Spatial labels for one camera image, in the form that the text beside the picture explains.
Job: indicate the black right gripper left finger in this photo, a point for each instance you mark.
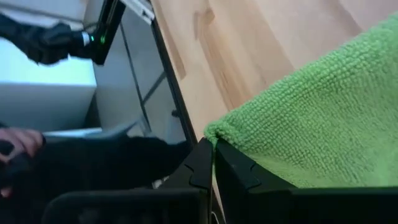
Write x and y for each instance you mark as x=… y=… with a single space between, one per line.
x=197 y=174

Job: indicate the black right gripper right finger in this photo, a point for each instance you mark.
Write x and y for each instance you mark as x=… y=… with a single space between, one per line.
x=239 y=177

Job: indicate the green microfiber towel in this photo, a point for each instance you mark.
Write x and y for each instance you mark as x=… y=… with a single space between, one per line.
x=311 y=124

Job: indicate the person's hand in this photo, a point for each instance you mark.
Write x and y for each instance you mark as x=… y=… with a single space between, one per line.
x=21 y=140

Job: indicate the black aluminium table frame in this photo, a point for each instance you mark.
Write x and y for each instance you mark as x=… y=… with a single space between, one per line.
x=175 y=87

